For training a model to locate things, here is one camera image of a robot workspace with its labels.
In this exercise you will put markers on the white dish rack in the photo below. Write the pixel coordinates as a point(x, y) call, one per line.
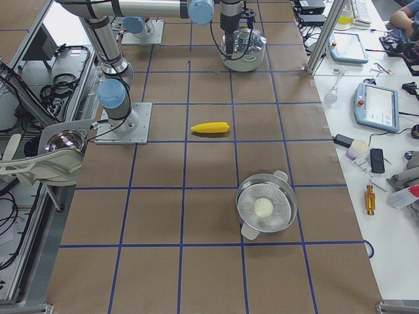
point(57, 168)

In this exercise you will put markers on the white steamed bun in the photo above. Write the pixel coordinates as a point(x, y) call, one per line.
point(263, 207)

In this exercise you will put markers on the yellow plastic corn cob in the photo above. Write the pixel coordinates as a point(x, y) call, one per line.
point(211, 127)

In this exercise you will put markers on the aluminium frame post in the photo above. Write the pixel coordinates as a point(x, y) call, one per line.
point(332, 18)

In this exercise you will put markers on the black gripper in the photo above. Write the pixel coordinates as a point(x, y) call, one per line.
point(228, 20)

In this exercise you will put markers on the white plastic cup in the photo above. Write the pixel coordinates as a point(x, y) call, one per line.
point(356, 149)

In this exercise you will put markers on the white squeeze bottle red cap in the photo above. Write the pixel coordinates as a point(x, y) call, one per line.
point(404, 197)

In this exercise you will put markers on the black phone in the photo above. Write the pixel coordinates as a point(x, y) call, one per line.
point(377, 161)

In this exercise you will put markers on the glass pot lid on rack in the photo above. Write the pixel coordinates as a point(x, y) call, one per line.
point(65, 139)

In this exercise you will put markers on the black power adapter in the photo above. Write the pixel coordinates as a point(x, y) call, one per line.
point(342, 140)

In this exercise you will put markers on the teach pendant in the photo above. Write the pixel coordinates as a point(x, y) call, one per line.
point(347, 47)
point(376, 107)

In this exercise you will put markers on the person forearm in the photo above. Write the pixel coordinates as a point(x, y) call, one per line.
point(402, 18)

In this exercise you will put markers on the teach pendant near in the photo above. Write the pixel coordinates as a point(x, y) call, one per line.
point(376, 107)

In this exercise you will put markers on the teach pendant far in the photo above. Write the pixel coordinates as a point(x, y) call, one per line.
point(347, 47)

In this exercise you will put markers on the gold brass fitting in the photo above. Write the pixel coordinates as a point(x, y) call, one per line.
point(369, 200)

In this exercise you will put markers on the steel steamer pot with bun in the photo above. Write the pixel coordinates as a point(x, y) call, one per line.
point(276, 188)

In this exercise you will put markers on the white enamel pot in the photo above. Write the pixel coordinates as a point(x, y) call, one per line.
point(248, 51)

